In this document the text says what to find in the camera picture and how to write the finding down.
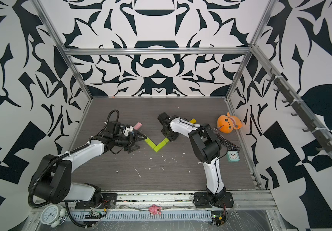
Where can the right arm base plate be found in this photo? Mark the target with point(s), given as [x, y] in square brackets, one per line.
[207, 200]

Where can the circuit board right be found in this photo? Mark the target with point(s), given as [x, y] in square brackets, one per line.
[219, 217]

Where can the yellow block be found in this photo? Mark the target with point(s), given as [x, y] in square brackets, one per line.
[193, 121]

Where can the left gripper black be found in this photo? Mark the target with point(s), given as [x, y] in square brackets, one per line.
[132, 141]

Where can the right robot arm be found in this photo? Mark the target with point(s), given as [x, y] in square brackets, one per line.
[206, 148]

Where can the pink pig toy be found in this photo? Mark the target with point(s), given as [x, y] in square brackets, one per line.
[155, 210]

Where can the black remote control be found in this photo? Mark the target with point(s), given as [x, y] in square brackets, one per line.
[231, 146]

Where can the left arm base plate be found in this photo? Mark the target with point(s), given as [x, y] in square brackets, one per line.
[105, 200]

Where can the teal square clock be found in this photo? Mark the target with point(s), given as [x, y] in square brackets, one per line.
[233, 156]

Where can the black hook rail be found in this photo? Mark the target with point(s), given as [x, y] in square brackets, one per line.
[303, 112]

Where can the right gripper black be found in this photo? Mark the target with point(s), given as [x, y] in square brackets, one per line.
[170, 138]

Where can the white cable duct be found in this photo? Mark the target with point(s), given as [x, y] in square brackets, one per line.
[183, 215]

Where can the white alarm clock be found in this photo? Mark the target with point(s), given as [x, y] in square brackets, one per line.
[53, 215]

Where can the orange plush toy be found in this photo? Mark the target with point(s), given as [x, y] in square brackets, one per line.
[227, 123]

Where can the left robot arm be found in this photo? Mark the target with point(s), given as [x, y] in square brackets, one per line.
[52, 182]

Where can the pink block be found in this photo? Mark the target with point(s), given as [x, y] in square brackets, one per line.
[138, 126]

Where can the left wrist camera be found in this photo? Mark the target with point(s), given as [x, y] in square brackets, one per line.
[128, 130]

